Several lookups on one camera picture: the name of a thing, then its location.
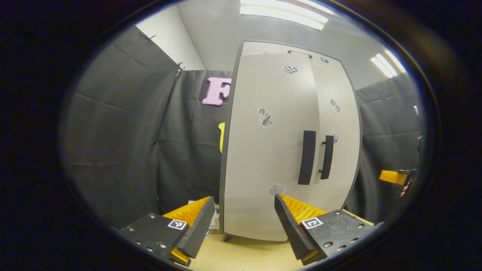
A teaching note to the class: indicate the light grey cabinet drawer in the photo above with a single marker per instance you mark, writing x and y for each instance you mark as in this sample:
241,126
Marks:
271,47

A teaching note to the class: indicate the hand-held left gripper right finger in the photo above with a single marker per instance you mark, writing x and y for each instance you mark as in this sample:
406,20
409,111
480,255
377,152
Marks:
292,226

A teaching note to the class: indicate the grey shoe cabinet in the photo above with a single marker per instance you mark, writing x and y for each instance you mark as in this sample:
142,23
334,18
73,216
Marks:
226,150

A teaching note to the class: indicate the large ceiling light panel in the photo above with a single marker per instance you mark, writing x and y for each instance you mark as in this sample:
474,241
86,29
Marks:
282,13

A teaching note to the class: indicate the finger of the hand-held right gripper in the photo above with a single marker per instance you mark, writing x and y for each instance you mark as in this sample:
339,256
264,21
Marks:
391,177

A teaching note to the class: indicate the black cloth clip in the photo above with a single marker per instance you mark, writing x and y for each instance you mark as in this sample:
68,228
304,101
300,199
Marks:
180,67

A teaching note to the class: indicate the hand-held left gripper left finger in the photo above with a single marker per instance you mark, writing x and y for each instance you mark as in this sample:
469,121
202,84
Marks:
196,229

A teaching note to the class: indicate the small ceiling light panel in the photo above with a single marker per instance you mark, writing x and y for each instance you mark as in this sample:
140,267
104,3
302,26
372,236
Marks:
386,64

